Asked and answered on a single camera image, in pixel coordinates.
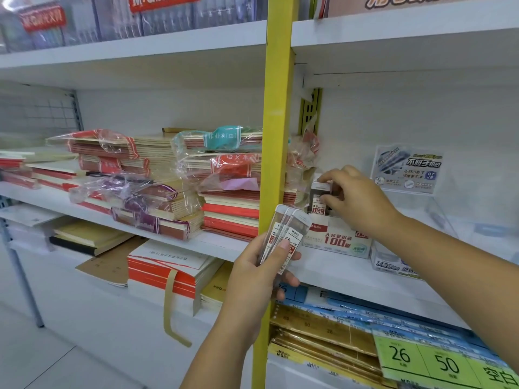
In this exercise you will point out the person's right hand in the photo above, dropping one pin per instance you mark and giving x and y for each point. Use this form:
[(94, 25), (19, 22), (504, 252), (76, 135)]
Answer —
[(361, 202)]

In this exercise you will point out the person's left hand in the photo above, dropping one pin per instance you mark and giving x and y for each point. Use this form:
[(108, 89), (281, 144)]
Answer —
[(251, 295)]

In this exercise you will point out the white lead display box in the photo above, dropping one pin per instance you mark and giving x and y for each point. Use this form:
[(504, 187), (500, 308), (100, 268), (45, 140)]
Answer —
[(336, 243)]

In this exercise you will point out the person's right forearm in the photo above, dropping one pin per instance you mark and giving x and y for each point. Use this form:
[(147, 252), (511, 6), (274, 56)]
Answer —
[(454, 279)]

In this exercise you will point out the clear display of green purple tubes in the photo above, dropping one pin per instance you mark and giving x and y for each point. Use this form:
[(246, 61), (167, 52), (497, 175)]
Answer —
[(409, 170)]

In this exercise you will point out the clear box with blue label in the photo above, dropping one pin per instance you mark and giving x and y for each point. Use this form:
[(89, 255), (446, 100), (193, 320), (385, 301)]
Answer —
[(486, 230)]

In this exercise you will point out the yellow notebook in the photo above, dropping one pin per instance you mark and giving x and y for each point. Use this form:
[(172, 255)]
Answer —
[(217, 287)]

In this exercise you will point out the crumpled plastic-wrapped notebook pack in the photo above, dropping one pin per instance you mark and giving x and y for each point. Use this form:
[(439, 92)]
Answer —
[(302, 153)]

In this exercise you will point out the stack of gold paper packs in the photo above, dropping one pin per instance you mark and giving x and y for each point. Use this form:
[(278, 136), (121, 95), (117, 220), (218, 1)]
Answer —
[(324, 324)]

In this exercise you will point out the red-spine notebook stack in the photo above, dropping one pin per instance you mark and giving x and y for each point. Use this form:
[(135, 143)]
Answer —
[(231, 214)]

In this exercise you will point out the red white receipt book bundle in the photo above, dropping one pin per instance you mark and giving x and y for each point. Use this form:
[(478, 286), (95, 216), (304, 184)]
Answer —
[(162, 275)]

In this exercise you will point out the wrapped purple-band notebook stack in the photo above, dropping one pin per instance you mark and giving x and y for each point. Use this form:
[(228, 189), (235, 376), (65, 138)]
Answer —
[(174, 228)]

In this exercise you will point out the stack of blue paper packs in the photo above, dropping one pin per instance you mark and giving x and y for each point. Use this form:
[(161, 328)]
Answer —
[(365, 307)]

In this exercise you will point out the pink paper sheet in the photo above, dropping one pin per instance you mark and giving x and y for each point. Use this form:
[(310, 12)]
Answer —
[(241, 184)]

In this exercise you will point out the wrapped red-band notebook pack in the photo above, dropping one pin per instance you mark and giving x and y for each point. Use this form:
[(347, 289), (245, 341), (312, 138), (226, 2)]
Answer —
[(235, 166)]

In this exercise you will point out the brown kraft folder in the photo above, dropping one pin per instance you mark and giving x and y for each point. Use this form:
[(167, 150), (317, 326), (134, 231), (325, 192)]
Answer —
[(109, 265)]

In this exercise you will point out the wrapped teal-band notebook pack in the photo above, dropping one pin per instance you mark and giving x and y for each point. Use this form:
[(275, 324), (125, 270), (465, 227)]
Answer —
[(223, 137)]

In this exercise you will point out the wrapped red-band notebook stack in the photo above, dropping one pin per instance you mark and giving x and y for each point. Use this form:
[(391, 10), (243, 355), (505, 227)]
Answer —
[(154, 157)]

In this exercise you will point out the tan notebooks with black spine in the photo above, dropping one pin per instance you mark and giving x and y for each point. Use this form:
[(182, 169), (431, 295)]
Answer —
[(89, 234)]

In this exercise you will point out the orange pink sign board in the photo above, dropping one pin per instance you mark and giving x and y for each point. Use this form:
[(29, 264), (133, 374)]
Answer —
[(348, 5)]

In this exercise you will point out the red white striped pack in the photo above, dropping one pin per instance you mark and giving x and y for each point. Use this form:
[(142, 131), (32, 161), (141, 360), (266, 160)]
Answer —
[(322, 7)]

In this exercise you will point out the grey metal rack leg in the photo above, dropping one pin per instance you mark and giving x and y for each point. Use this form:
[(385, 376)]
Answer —
[(24, 283)]

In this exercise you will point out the flat red white book stack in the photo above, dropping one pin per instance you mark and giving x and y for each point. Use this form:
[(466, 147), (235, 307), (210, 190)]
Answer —
[(48, 172)]

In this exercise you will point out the clear pen packs red label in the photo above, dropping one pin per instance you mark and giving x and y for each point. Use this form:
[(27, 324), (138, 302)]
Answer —
[(121, 20)]

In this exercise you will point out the yellow slotted bracket rail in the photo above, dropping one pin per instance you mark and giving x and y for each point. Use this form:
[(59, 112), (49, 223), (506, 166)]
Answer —
[(310, 109)]

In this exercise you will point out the yellow shelf post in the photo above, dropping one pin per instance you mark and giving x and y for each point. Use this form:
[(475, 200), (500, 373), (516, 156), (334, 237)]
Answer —
[(277, 117)]

